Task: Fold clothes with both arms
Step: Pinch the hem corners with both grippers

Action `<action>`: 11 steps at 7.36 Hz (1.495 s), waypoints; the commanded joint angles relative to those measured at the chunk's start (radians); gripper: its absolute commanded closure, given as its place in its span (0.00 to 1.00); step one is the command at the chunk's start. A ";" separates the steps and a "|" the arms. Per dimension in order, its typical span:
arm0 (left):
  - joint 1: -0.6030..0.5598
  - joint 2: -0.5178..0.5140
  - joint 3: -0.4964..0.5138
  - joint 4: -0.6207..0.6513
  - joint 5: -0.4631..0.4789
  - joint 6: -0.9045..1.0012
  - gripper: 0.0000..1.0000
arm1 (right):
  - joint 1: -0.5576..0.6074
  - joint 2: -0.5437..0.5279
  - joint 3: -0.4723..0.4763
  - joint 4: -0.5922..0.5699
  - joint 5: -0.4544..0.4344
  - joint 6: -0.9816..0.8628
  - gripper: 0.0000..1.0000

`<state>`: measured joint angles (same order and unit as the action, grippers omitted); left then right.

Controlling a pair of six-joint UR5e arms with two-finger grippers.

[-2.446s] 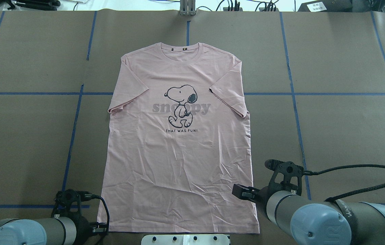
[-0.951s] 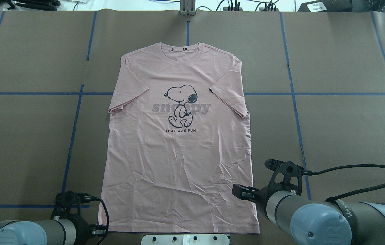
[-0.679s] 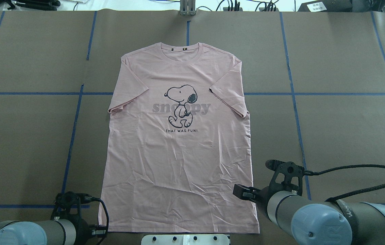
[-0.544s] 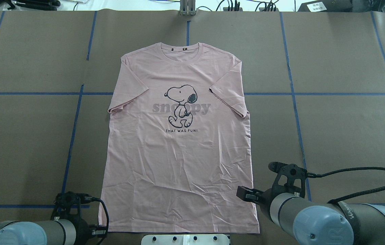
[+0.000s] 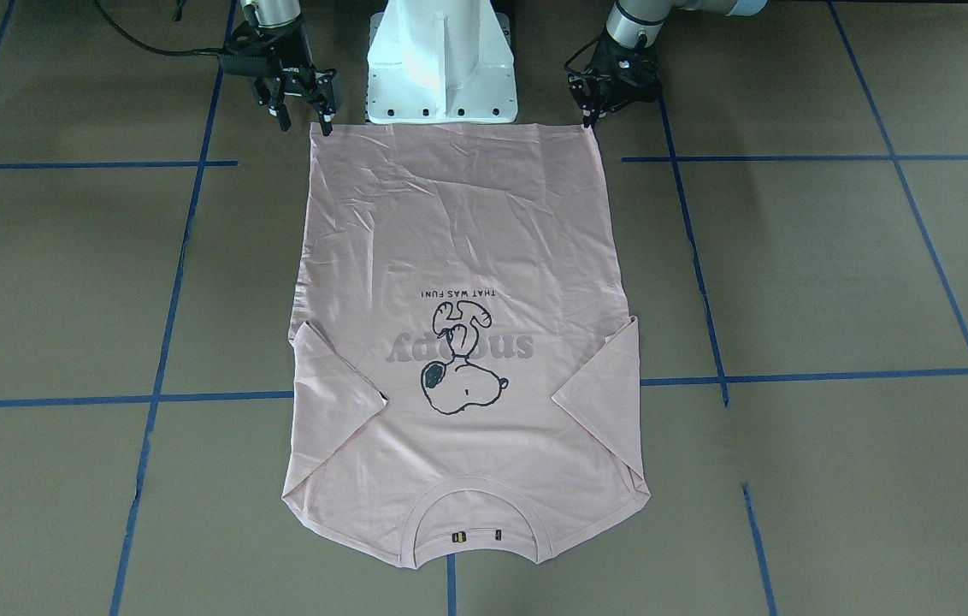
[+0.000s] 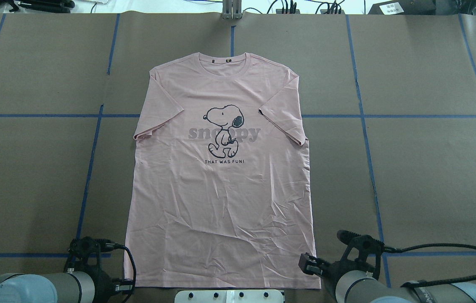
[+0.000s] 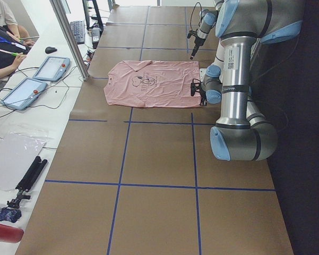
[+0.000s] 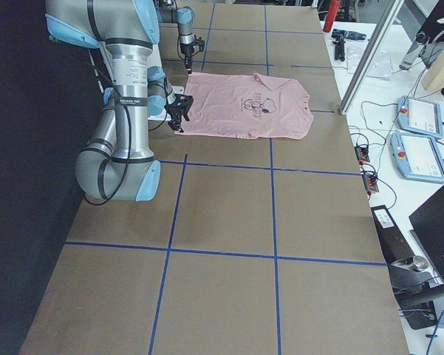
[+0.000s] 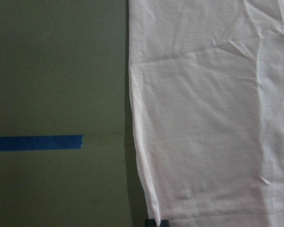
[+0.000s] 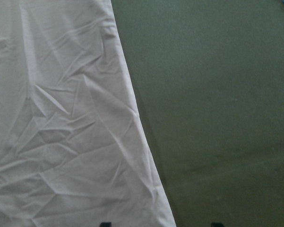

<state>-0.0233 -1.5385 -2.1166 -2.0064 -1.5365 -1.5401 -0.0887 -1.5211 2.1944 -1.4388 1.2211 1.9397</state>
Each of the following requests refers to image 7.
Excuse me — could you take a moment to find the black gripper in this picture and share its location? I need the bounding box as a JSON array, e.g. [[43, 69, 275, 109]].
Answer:
[[199, 82, 207, 106], [190, 37, 205, 59]]

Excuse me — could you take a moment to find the pink Snoopy t-shirt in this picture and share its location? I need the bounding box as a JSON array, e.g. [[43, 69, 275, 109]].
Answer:
[[104, 60, 201, 108]]

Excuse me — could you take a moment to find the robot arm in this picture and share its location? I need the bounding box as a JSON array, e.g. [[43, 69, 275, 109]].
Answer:
[[201, 1, 305, 161], [187, 1, 224, 60]]

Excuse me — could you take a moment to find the black keyboard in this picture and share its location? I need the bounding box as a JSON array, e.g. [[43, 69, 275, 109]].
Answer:
[[70, 20, 85, 44]]

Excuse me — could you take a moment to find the far teach pendant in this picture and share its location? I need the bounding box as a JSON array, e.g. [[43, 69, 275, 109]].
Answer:
[[33, 56, 71, 81]]

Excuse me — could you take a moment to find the teach pendant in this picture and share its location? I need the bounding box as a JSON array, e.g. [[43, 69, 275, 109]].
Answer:
[[33, 56, 71, 81], [0, 78, 47, 111]]

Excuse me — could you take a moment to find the black computer mouse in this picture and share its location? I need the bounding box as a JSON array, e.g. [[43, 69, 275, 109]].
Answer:
[[45, 46, 57, 54]]

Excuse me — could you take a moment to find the near teach pendant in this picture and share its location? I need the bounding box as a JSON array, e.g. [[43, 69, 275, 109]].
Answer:
[[0, 78, 47, 111]]

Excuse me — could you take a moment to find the person in black shirt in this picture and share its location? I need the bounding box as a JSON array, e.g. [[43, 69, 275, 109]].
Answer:
[[0, 26, 34, 80]]

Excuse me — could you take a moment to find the black tripod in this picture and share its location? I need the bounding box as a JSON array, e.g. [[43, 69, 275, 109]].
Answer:
[[7, 156, 48, 209]]

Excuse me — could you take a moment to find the person in beige shirt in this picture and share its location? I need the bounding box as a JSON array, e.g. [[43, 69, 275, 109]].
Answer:
[[0, 0, 29, 39]]

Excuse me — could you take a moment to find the white plastic sheet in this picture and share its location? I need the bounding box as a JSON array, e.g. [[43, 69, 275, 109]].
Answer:
[[0, 133, 46, 191]]

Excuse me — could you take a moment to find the blue folded umbrella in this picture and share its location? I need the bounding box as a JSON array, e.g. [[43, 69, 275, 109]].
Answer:
[[0, 207, 22, 223]]

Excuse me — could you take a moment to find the red bottle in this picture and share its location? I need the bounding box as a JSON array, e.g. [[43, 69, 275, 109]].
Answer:
[[0, 224, 24, 243]]

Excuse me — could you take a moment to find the aluminium frame post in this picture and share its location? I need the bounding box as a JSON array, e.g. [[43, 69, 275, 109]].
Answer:
[[50, 0, 89, 81]]

